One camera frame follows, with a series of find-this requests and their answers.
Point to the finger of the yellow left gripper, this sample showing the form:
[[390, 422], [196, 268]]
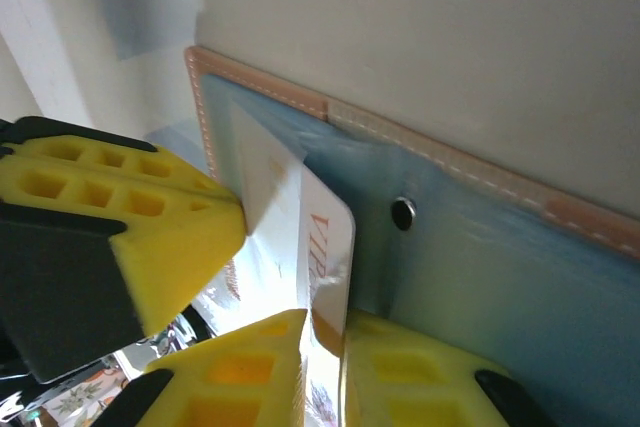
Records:
[[100, 159], [165, 267]]

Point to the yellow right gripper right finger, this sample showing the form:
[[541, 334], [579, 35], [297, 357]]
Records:
[[425, 387]]

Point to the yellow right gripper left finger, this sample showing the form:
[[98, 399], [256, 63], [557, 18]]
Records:
[[225, 387]]

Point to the white VIP card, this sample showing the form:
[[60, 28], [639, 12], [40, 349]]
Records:
[[325, 237]]

